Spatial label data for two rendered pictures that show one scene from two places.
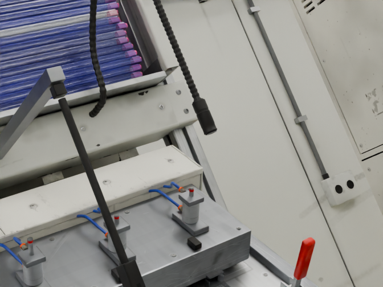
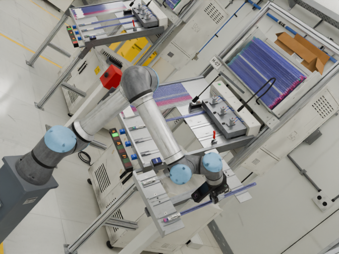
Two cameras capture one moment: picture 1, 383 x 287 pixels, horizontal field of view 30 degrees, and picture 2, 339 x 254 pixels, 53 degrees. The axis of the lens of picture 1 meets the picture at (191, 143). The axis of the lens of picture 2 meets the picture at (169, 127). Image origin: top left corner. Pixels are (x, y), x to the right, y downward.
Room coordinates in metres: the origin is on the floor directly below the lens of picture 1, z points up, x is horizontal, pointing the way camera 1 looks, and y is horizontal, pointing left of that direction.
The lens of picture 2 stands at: (0.18, -1.86, 1.44)
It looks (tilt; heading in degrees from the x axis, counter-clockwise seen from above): 15 degrees down; 75
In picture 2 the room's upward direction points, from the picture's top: 44 degrees clockwise
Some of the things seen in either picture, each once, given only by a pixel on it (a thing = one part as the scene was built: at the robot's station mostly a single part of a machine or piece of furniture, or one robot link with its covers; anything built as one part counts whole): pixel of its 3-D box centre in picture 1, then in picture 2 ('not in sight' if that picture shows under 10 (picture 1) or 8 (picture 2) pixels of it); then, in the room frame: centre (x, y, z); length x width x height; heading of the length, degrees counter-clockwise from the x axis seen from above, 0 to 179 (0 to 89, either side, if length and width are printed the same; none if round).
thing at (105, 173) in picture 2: not in sight; (150, 191); (1.02, 0.38, 0.31); 0.70 x 0.65 x 0.62; 122
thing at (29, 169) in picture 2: not in sight; (39, 163); (0.22, -0.61, 0.60); 0.15 x 0.15 x 0.10
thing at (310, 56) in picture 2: not in sight; (306, 54); (1.14, 0.52, 1.82); 0.68 x 0.30 x 0.20; 122
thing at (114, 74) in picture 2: not in sight; (87, 106); (0.25, 0.75, 0.39); 0.24 x 0.24 x 0.78; 32
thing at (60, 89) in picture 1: (58, 90); not in sight; (0.69, 0.10, 1.33); 0.01 x 0.01 x 0.01; 32
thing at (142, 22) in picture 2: not in sight; (110, 55); (0.11, 1.51, 0.66); 1.01 x 0.73 x 1.31; 32
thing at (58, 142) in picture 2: not in sight; (56, 144); (0.22, -0.60, 0.72); 0.13 x 0.12 x 0.14; 71
